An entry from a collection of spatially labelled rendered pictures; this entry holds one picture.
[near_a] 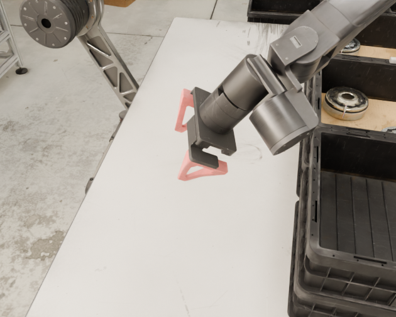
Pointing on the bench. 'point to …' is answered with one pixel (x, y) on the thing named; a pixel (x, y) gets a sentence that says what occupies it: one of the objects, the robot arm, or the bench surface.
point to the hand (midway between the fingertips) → (181, 151)
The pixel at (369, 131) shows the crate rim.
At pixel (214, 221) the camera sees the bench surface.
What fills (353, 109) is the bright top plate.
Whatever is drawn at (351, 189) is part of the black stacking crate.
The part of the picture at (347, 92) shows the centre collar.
